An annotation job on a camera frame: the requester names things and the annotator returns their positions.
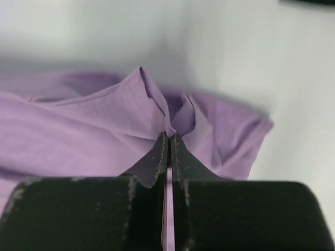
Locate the folded black t-shirt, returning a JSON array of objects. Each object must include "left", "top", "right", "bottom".
[{"left": 293, "top": 0, "right": 335, "bottom": 6}]

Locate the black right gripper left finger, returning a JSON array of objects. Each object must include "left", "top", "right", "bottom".
[{"left": 1, "top": 133, "right": 169, "bottom": 250}]

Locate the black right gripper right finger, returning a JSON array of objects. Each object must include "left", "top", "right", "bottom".
[{"left": 170, "top": 135, "right": 334, "bottom": 250}]

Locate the lilac t-shirt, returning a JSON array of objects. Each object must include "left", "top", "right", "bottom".
[{"left": 0, "top": 65, "right": 275, "bottom": 251}]

